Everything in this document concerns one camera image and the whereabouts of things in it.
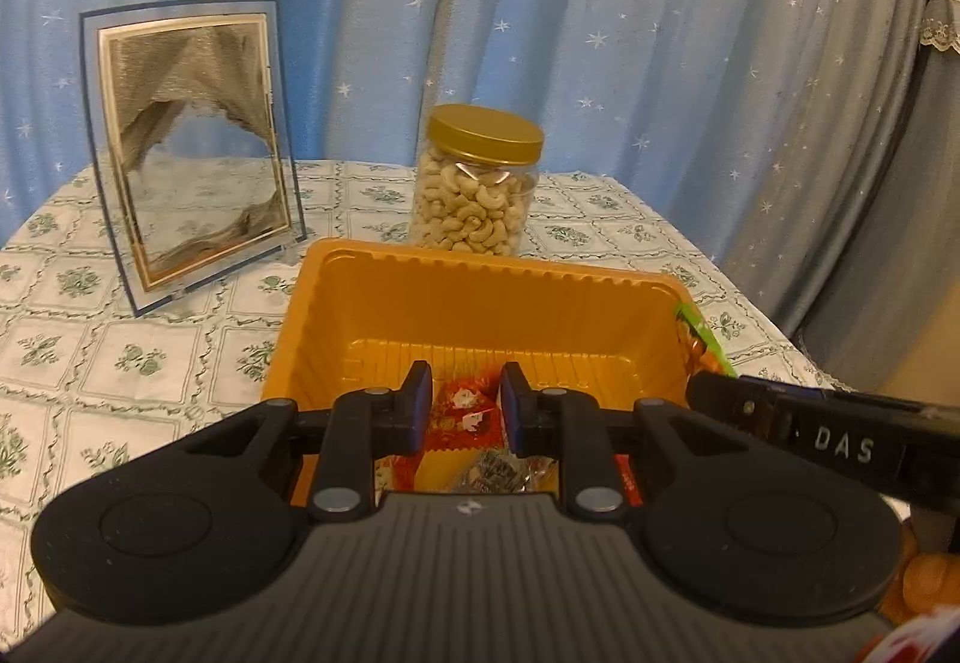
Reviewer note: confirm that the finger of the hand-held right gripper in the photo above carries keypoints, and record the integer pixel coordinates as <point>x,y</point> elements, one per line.
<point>724,400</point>

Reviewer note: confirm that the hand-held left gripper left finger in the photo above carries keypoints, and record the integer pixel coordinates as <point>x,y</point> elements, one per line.
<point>420,408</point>

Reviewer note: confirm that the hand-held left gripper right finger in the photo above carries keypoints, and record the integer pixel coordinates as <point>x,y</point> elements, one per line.
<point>514,408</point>

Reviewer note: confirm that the red snack packet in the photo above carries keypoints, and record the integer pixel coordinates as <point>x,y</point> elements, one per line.
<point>465,423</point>
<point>628,483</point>

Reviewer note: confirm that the yellow green snack packet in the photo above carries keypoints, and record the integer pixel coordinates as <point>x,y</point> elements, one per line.
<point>697,340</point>

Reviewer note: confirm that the dark grey snack packet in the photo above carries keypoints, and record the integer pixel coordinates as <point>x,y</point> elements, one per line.
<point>487,472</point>

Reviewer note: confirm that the orange plastic tray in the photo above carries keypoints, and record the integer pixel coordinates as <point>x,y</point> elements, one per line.
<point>450,303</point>

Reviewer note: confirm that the person's right hand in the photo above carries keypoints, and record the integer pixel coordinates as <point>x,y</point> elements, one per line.
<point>926,577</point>

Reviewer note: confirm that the cashew jar with gold lid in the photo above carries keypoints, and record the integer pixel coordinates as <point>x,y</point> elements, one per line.
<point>472,205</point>

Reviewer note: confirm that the floral checked tablecloth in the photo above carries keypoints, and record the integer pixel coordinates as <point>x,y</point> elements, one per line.
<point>150,363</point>

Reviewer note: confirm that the grey lace-trimmed cloth cover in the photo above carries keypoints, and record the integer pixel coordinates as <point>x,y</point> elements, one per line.
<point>941,108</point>

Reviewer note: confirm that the glass picture frame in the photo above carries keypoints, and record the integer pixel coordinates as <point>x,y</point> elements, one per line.
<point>195,168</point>

